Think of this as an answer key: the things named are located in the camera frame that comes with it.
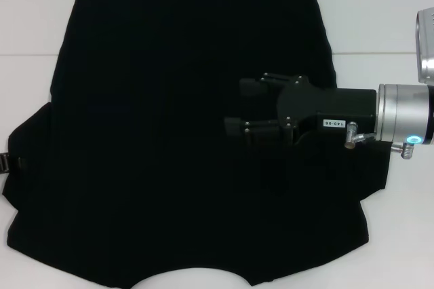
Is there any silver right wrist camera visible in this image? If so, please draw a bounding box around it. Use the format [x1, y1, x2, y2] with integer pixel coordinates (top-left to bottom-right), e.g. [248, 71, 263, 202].
[415, 7, 434, 85]

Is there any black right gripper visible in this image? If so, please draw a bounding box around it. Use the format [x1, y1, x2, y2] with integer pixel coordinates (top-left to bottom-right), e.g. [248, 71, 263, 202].
[223, 72, 379, 146]

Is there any black shirt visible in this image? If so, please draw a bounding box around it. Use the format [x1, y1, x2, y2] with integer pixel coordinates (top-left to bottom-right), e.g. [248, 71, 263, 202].
[1, 0, 391, 289]

